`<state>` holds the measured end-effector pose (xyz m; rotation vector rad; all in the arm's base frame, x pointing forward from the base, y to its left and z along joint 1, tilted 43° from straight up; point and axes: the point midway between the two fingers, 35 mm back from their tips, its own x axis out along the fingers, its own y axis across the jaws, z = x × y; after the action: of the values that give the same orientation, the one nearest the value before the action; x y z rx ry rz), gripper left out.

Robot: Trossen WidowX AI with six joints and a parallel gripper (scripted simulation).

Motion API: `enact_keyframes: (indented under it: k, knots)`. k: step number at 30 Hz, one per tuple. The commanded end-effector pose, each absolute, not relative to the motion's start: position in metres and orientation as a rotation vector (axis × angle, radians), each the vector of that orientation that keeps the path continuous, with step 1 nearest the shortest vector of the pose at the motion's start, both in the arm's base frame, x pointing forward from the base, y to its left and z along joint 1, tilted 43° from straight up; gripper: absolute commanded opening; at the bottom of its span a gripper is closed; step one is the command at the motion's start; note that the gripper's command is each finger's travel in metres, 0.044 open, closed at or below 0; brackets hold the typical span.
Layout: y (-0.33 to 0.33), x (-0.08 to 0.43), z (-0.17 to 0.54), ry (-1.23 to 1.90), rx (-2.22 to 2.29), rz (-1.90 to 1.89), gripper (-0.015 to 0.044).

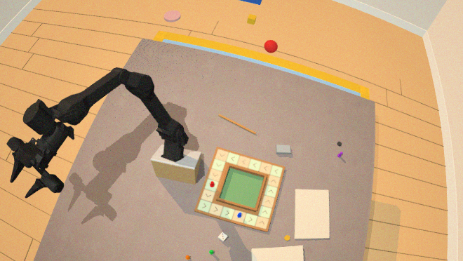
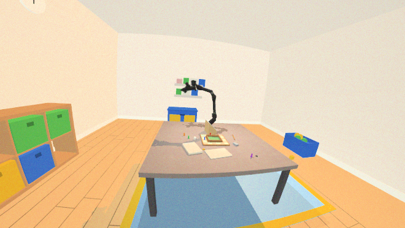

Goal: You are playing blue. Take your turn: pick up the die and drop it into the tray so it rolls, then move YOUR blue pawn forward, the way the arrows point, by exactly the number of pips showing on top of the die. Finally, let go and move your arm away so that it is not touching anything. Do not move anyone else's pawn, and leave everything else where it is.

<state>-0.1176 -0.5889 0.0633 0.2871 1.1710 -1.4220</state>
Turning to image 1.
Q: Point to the white die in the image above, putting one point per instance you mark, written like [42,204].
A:
[222,237]

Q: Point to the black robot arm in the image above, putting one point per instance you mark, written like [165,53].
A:
[73,110]

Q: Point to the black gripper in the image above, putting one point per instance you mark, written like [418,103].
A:
[50,181]

